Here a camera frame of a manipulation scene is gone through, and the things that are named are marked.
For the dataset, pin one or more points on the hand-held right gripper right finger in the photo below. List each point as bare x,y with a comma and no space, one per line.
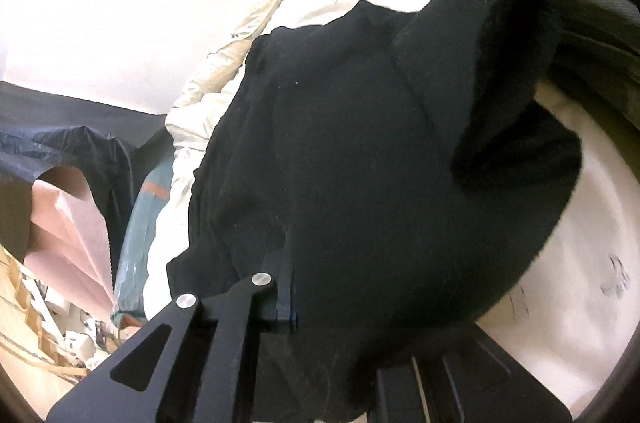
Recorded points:
465,388

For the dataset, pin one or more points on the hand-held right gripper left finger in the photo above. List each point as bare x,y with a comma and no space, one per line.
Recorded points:
235,318

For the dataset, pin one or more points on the black pants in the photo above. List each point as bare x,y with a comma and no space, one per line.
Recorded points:
350,128

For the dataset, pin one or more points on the teal mattress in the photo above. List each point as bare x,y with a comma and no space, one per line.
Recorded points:
135,243

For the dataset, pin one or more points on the pink curtain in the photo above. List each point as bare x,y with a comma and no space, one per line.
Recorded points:
65,228

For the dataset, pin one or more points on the wooden rack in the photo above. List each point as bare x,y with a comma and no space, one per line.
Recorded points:
30,303

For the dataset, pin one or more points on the dark cloth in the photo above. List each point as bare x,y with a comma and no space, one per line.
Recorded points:
75,148

